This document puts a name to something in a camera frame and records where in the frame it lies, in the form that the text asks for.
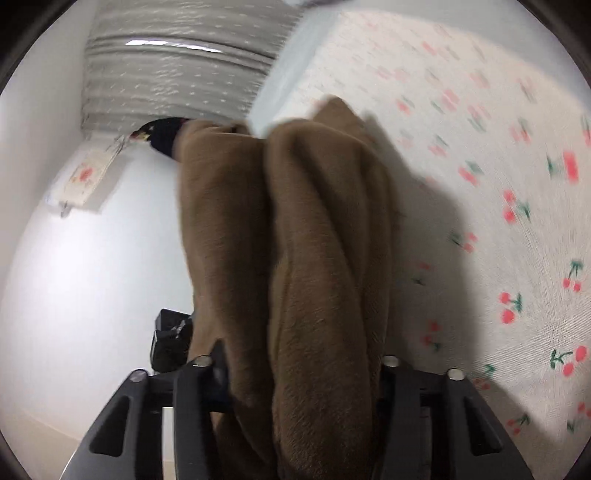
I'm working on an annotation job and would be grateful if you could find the brown coat with fur collar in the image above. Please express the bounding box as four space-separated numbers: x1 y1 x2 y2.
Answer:
174 94 401 480

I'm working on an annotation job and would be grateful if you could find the dark hanging garment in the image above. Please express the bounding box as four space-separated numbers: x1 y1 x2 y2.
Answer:
130 117 189 158

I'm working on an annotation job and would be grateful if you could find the grey star-patterned curtain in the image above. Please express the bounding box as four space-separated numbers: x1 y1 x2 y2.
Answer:
81 1 301 134

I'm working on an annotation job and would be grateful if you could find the cherry print white sheet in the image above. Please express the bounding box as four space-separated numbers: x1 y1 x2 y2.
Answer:
281 1 590 479

